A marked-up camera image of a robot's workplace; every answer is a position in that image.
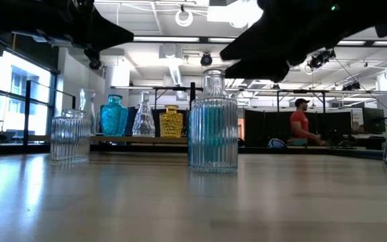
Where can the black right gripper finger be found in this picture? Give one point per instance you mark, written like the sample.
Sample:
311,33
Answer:
260,71
260,43

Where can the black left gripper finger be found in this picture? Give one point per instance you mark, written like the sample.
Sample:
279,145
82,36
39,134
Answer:
109,27
104,38

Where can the tall clear flared glass vase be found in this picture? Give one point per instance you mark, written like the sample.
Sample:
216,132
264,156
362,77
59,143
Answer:
91,97

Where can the clear cone-shaped cut-glass vase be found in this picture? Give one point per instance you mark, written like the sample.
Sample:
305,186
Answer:
143,124

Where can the tall ribbed clear glass bottle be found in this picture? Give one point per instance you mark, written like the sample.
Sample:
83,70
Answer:
200,148

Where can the yellow diamond-textured glass vase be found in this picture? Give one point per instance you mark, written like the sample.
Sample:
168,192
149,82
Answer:
171,124

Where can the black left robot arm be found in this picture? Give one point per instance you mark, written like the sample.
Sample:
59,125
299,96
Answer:
19,17

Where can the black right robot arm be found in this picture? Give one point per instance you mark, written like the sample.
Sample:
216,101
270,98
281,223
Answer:
381,13

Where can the black overhead rig bar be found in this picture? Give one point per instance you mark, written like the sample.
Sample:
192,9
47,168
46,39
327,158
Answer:
203,40

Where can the person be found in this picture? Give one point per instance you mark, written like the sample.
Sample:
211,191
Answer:
299,124

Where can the white and blue round object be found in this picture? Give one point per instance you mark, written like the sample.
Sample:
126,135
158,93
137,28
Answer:
275,144

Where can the large glass window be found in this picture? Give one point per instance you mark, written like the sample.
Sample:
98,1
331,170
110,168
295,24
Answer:
12,101

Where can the short ribbed clear glass jar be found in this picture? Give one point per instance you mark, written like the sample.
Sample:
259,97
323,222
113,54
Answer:
70,141

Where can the black monitor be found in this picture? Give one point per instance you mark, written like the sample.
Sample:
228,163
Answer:
373,119

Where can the black ceiling-mounted camera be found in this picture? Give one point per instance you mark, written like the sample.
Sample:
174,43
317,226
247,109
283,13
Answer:
95,63
206,60

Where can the black boom camera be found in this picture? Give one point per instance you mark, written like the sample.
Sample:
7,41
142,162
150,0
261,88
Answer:
319,60
351,86

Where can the wooden shelf with black frame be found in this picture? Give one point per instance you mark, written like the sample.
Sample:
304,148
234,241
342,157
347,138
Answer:
139,139

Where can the black aluminium table frame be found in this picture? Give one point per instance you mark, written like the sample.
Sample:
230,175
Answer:
146,148

